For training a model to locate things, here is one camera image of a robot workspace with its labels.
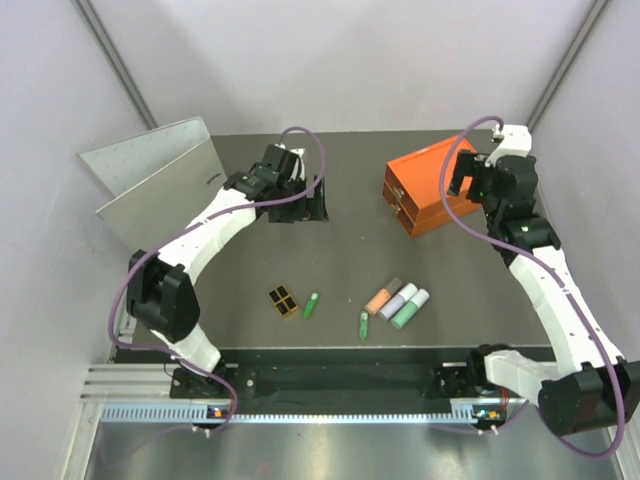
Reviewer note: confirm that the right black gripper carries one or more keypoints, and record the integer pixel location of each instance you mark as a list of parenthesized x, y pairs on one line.
[(463, 170)]

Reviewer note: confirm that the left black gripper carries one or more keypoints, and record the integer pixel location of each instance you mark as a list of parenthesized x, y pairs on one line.
[(314, 205)]

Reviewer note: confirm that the orange drawer box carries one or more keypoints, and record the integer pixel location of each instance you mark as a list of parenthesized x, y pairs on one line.
[(411, 188)]

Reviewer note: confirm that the green tube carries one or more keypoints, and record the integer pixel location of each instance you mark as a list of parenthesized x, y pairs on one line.
[(363, 327), (310, 305)]

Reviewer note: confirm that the orange bottle grey cap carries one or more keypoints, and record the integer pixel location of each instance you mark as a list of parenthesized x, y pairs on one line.
[(383, 296)]

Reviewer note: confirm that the lilac bottle white cap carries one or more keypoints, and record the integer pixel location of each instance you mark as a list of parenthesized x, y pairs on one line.
[(391, 307)]

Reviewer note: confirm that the green bottle white cap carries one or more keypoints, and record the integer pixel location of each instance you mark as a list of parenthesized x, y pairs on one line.
[(410, 308)]

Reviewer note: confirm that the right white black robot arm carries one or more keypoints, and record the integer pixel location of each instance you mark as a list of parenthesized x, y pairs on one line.
[(592, 385)]

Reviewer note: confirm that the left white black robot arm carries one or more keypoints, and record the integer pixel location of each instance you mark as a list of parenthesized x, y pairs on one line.
[(161, 294)]

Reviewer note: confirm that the black gold eyeshadow palette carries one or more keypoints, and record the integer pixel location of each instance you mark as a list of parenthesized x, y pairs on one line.
[(283, 301)]

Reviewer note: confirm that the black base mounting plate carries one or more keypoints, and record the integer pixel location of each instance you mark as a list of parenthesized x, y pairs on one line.
[(267, 381)]

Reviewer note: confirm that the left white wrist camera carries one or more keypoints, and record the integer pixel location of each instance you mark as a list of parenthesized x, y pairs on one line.
[(299, 170)]

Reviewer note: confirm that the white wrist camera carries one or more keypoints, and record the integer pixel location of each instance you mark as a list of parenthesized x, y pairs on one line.
[(299, 170), (512, 140)]

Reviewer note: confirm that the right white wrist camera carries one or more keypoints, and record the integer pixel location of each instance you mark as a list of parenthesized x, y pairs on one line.
[(512, 140)]

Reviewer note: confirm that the grey ring binder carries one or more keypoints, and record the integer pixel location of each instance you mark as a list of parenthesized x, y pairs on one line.
[(159, 180)]

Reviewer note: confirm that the aluminium rail frame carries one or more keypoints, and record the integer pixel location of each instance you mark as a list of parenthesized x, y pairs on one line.
[(524, 449)]

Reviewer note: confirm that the grey slotted cable duct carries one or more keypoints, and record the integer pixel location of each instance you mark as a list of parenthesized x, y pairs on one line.
[(455, 412)]

